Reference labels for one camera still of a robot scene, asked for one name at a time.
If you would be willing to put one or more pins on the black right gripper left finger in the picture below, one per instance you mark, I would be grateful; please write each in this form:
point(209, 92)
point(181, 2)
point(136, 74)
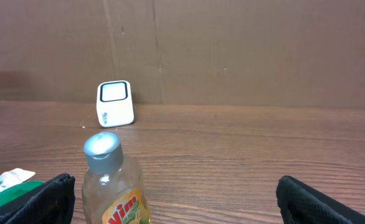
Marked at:
point(51, 203)

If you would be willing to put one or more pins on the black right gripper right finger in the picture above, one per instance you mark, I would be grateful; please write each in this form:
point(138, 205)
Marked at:
point(301, 204)

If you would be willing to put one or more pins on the green lid white jar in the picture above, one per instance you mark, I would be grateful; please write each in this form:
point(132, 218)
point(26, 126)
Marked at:
point(10, 193)

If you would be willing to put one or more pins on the green Kleenex tissue pack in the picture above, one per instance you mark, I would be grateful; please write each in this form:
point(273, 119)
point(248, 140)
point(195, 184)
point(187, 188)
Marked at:
point(14, 177)

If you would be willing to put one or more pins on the yellow Vim dish soap bottle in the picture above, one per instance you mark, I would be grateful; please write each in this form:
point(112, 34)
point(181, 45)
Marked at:
point(112, 189)

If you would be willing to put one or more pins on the white barcode scanner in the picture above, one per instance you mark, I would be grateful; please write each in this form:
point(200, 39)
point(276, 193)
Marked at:
point(114, 104)

